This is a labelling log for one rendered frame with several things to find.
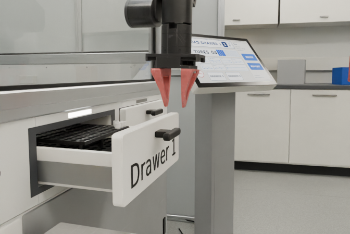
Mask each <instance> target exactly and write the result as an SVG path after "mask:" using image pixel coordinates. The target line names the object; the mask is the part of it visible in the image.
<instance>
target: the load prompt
mask: <svg viewBox="0 0 350 234"><path fill-rule="evenodd" d="M192 46H201V47H216V48H232V49H235V48H234V46H233V45H232V43H231V41H221V40H209V39H197V38H192Z"/></svg>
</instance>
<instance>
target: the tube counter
mask: <svg viewBox="0 0 350 234"><path fill-rule="evenodd" d="M209 50H210V51H211V53H212V55H213V56H227V57H240V55H239V54H238V52H237V51H234V50H218V49H209Z"/></svg>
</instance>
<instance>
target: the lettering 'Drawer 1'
mask: <svg viewBox="0 0 350 234"><path fill-rule="evenodd" d="M172 142H173V154H172V155H175V153H176V152H174V139H173V140H172ZM168 148H169V146H168V147H166V161H167V150H168ZM163 152H164V155H163V156H162V153H163ZM159 154H160V152H159V153H158V160H157V155H156V157H155V162H154V157H153V164H154V170H155V169H156V161H157V168H158V167H159ZM164 156H165V150H162V152H161V157H160V160H161V163H162V164H163V163H164V162H165V160H164V161H163V162H162V158H163V157H164ZM148 162H150V164H149V165H148V167H147V169H146V175H147V176H149V175H150V174H151V173H152V169H151V159H148V160H147V162H146V164H147V163H148ZM144 165H145V162H144V163H143V164H141V175H142V180H143V166H144ZM134 166H137V169H138V176H137V181H136V183H135V184H134V185H133V167H134ZM149 167H150V171H149V173H147V170H148V168H149ZM139 176H140V169H139V165H138V163H134V164H133V165H131V188H133V187H135V186H136V184H137V183H138V180H139Z"/></svg>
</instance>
